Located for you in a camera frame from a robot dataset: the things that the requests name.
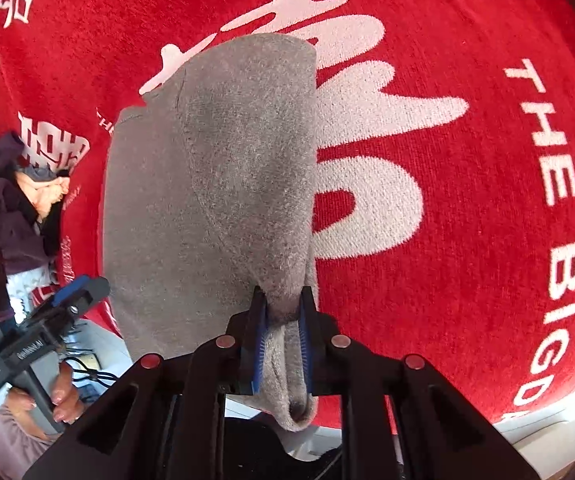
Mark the person's left hand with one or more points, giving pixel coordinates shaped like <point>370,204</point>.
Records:
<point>48,398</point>

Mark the pile of unfolded clothes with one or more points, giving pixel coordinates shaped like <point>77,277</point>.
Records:
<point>31,200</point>

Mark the red bedspread with white characters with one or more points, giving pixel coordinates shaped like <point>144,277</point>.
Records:
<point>444,214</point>

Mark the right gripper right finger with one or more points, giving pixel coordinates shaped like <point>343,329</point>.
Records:
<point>401,419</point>

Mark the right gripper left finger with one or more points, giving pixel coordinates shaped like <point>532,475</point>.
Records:
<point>165,418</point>

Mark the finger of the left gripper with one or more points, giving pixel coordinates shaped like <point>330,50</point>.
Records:
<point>96,290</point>
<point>67,291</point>

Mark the pink left sleeve forearm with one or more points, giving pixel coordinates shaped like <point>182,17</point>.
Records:
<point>18,449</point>

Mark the black sparkly skirt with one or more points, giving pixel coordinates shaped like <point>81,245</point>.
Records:
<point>287,454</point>

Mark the grey knit sweater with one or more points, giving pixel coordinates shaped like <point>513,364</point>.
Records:
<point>209,194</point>

